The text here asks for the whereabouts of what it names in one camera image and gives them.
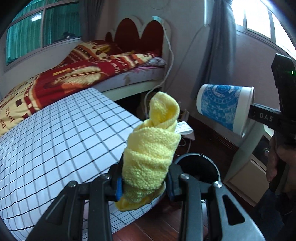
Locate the white blue paper cup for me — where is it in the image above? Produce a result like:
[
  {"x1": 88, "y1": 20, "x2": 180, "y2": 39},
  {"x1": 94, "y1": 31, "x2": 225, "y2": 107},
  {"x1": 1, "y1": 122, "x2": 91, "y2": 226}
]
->
[{"x1": 196, "y1": 84, "x2": 254, "y2": 137}]

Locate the yellow fuzzy cloth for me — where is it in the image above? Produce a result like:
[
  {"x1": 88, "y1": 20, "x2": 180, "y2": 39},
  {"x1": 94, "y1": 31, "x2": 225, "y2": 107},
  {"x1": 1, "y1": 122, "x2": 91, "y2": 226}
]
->
[{"x1": 115, "y1": 91, "x2": 181, "y2": 212}]

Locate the black trash bin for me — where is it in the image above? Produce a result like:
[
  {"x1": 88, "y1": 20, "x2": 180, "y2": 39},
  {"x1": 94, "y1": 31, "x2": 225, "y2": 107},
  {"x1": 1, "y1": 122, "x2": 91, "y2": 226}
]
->
[{"x1": 173, "y1": 153, "x2": 221, "y2": 184}]

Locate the person right hand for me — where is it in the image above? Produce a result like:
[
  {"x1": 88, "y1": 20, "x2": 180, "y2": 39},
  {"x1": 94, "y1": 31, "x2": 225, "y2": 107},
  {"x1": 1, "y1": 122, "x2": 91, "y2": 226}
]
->
[{"x1": 266, "y1": 135, "x2": 296, "y2": 192}]

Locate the beige cabinet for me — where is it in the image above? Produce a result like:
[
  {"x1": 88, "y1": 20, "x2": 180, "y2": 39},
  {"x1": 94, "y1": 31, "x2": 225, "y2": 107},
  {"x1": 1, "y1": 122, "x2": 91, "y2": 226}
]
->
[{"x1": 224, "y1": 120, "x2": 273, "y2": 206}]

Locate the grey right curtain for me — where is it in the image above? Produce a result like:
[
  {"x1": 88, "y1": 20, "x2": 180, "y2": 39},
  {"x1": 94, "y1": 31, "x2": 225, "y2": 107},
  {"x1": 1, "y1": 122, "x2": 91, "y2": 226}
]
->
[{"x1": 191, "y1": 1, "x2": 236, "y2": 100}]

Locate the white grid tablecloth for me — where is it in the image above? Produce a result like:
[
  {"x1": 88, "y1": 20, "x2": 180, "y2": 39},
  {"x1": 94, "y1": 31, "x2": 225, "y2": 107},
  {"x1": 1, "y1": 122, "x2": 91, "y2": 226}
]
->
[{"x1": 0, "y1": 87, "x2": 145, "y2": 240}]

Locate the white wifi router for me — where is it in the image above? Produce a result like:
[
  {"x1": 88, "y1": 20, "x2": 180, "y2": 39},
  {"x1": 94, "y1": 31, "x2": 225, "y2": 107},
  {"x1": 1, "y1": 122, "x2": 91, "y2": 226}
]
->
[{"x1": 175, "y1": 121, "x2": 193, "y2": 135}]

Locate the red yellow quilt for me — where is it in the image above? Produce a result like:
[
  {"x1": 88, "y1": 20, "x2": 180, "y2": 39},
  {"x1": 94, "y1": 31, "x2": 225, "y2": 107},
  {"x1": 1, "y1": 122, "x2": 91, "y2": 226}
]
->
[{"x1": 1, "y1": 54, "x2": 146, "y2": 135}]

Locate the bed with red headboard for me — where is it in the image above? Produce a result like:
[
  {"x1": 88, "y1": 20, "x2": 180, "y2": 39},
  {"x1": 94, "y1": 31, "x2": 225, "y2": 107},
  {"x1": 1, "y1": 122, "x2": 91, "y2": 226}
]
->
[{"x1": 93, "y1": 16, "x2": 173, "y2": 101}]

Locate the red yellow pillow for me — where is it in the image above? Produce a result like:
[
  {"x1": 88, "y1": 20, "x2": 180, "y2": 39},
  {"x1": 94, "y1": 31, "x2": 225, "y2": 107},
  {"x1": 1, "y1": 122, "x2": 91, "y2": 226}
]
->
[{"x1": 61, "y1": 40, "x2": 123, "y2": 64}]

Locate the window with green curtain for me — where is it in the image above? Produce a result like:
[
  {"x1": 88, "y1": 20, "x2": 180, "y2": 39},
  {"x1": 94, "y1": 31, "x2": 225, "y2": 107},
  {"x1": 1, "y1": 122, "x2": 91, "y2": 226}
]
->
[{"x1": 4, "y1": 1, "x2": 81, "y2": 66}]

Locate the white power cable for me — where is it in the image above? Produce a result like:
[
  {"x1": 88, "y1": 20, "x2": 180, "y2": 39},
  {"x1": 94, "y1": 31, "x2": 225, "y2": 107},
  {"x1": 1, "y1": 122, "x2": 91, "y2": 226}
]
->
[{"x1": 143, "y1": 17, "x2": 175, "y2": 119}]

